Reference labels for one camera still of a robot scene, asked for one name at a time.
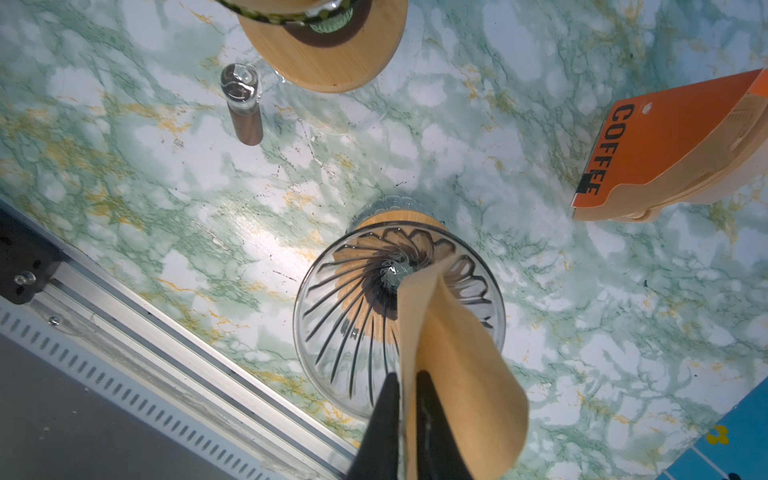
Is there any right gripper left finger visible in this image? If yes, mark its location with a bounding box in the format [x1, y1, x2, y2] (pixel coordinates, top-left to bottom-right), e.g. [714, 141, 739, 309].
[346, 372, 400, 480]

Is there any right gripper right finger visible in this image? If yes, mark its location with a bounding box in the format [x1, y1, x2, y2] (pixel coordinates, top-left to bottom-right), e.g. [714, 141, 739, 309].
[416, 371, 472, 480]

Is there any clear glass dripper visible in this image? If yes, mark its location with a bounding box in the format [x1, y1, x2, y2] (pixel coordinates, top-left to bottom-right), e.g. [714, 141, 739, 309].
[293, 230, 506, 420]

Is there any wooden ring dripper holder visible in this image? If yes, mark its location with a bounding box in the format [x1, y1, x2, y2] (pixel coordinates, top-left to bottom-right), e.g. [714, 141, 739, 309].
[234, 1, 408, 93]

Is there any glass server with wooden handle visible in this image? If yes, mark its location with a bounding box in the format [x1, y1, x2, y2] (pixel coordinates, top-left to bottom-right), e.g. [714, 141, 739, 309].
[219, 59, 284, 146]

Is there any green glass dripper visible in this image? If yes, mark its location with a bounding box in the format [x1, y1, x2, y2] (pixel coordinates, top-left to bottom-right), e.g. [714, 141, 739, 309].
[218, 0, 358, 34]

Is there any orange coffee filter pack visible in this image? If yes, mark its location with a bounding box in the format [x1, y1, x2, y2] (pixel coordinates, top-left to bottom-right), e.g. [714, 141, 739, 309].
[572, 69, 767, 223]

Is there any aluminium front rail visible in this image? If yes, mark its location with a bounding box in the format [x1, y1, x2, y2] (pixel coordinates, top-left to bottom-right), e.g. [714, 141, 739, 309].
[1, 205, 356, 479]

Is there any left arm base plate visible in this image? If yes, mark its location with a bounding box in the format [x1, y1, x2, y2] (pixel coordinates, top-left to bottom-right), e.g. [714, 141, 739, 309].
[1, 210, 62, 305]

